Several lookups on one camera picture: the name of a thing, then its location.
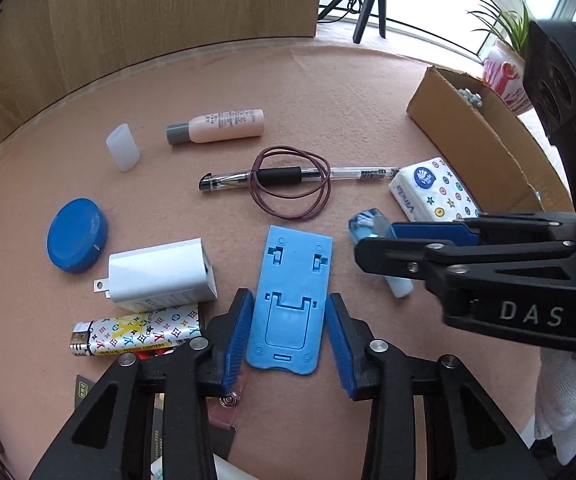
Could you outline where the blue phone stand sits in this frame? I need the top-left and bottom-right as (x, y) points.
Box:
(245, 226), (333, 375)

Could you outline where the white usb charger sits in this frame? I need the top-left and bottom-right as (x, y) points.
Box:
(93, 237), (218, 312)

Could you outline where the clear blue spray bottle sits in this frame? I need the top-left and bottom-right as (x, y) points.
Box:
(347, 208), (414, 299)

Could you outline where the maroon hair tie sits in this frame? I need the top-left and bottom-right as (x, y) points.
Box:
(247, 145), (333, 221)

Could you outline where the black gel pen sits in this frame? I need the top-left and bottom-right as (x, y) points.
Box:
(198, 166), (399, 192)

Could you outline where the small pink bottle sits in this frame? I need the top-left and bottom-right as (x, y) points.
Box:
(165, 110), (265, 146)

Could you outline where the cartoon doll keychain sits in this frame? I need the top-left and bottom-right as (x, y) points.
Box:
(136, 349), (247, 430)

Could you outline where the white blue lotion tube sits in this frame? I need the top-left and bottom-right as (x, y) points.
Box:
(150, 455), (257, 480)

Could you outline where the white massager with grey balls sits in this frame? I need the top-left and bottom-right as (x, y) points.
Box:
(457, 88), (483, 108)

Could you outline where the white gloved right hand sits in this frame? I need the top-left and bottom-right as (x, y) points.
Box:
(534, 348), (576, 465)

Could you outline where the patterned tissue pack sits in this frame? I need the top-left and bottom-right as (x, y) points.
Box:
(389, 157), (480, 222)

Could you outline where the patterned lighter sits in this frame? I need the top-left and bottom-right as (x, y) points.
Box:
(70, 304), (201, 356)

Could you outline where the brown cardboard box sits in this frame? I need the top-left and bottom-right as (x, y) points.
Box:
(407, 66), (574, 214)

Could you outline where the red white ceramic pot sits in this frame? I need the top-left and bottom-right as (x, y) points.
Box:
(483, 40), (533, 116)

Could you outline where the blue round cap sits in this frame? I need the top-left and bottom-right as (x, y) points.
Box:
(46, 197), (109, 274)

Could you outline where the spider plant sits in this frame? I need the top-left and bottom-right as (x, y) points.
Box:
(468, 0), (530, 58)

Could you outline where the translucent white cap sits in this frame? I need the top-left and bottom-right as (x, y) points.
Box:
(106, 124), (140, 172)

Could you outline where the light wooden board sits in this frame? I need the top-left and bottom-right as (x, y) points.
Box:
(0, 0), (319, 143)

